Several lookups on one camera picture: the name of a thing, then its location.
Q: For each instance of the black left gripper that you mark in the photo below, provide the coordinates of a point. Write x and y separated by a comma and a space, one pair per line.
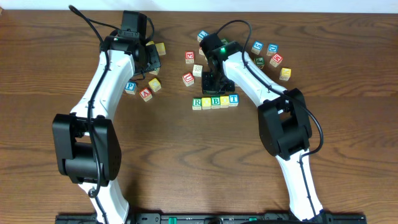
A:
153, 58

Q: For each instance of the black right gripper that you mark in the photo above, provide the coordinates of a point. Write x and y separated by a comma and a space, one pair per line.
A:
206, 88

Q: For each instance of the green B block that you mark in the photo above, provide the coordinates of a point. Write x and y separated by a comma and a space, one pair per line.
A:
215, 102

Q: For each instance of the yellow O block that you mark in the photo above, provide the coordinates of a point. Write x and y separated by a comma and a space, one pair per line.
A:
224, 102
206, 103

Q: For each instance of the blue T block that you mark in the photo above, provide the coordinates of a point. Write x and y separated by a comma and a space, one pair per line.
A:
233, 100

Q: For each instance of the green R block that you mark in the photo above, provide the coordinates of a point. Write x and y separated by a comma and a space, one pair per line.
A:
196, 104

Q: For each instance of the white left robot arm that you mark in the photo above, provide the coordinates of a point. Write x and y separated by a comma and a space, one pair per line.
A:
86, 144

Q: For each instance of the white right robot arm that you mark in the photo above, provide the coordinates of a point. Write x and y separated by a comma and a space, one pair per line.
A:
283, 118

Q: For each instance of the green Z block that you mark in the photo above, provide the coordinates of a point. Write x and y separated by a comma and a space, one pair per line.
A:
155, 71

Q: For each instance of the yellow S block top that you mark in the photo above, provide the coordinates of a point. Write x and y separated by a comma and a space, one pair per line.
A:
161, 48

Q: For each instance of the yellow W block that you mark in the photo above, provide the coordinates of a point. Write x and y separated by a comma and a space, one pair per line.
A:
150, 43

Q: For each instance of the yellow C block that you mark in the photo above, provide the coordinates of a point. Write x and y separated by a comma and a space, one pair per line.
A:
155, 85

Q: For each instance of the red U block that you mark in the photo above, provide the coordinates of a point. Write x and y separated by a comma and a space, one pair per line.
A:
188, 79

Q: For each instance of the red A block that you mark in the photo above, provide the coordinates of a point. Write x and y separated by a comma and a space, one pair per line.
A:
145, 94

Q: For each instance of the red I block upper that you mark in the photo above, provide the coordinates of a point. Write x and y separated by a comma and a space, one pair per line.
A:
201, 51

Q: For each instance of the blue P block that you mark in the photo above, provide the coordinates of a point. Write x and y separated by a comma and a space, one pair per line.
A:
130, 88

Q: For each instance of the green 4 block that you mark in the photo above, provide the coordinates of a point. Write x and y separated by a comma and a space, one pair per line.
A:
225, 40

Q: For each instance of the blue L block top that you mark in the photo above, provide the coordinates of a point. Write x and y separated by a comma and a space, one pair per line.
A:
201, 35

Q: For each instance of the green J block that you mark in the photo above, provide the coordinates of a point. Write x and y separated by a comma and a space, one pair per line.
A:
259, 62

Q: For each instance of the blue 5 block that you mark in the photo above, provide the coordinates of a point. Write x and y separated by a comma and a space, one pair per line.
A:
257, 47

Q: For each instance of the blue D block right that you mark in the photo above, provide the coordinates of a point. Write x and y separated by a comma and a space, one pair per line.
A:
272, 49

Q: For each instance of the yellow K block right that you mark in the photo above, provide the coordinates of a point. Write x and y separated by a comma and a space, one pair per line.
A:
285, 74

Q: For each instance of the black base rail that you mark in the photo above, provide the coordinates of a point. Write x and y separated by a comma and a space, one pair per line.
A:
325, 218

